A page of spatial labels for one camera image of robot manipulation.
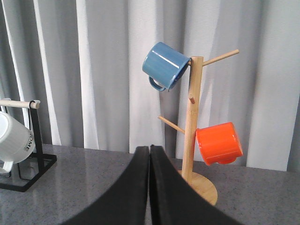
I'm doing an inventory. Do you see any grey white curtain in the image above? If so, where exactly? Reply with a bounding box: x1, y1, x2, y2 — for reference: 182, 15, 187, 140
0, 0, 300, 172

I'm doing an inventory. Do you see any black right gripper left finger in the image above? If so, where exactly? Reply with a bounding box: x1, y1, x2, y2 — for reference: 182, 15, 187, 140
64, 146, 150, 225

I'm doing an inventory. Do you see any blue enamel mug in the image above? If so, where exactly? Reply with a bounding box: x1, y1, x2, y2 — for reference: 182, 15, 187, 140
142, 42, 191, 91

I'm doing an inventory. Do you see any wooden mug tree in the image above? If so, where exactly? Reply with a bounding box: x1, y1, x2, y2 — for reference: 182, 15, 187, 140
158, 49, 239, 206

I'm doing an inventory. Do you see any orange enamel mug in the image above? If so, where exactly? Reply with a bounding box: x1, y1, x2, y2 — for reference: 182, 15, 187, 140
196, 122, 243, 165

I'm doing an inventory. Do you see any white ribbed mug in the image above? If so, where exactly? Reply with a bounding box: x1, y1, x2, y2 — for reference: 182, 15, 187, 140
0, 112, 36, 173

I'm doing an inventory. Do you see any black wire mug rack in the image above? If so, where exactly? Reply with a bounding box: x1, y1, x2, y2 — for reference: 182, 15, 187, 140
0, 100, 57, 192

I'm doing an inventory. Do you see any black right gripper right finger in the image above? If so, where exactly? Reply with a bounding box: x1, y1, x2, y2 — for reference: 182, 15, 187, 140
150, 145, 240, 225

